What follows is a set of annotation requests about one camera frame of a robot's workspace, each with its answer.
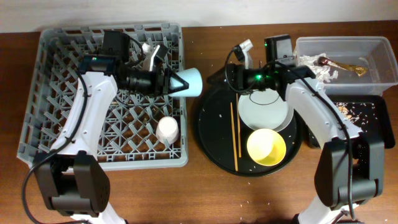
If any light blue plastic cup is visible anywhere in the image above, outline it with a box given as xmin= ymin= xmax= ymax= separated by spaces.
xmin=169 ymin=68 xmax=203 ymax=97

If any wooden chopstick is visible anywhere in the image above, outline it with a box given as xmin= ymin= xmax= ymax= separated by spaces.
xmin=236 ymin=93 xmax=242 ymax=158
xmin=230 ymin=102 xmax=239 ymax=172

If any grey round plate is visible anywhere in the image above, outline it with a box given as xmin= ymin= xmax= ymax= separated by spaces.
xmin=238 ymin=90 xmax=294 ymax=132

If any pink plastic cup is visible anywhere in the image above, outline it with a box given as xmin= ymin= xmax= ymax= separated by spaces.
xmin=155 ymin=116 xmax=179 ymax=144

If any white paper napkin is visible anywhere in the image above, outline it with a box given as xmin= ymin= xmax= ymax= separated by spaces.
xmin=298 ymin=53 xmax=338 ymax=83

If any yellow bowl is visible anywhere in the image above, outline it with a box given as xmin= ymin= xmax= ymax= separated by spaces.
xmin=246 ymin=129 xmax=287 ymax=167

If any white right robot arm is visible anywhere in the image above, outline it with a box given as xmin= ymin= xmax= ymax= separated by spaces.
xmin=207 ymin=61 xmax=384 ymax=223

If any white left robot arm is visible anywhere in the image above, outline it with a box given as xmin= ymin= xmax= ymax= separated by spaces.
xmin=29 ymin=54 xmax=201 ymax=223

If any grey plastic dishwasher rack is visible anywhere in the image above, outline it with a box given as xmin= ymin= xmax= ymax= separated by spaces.
xmin=17 ymin=22 xmax=188 ymax=171

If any black rectangular waste tray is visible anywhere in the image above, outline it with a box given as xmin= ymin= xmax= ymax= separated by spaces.
xmin=329 ymin=95 xmax=396 ymax=149

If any clear plastic waste bin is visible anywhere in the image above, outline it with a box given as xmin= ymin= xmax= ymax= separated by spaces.
xmin=294 ymin=36 xmax=397 ymax=95

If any round black serving tray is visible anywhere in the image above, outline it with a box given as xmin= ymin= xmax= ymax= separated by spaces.
xmin=194 ymin=87 xmax=305 ymax=177

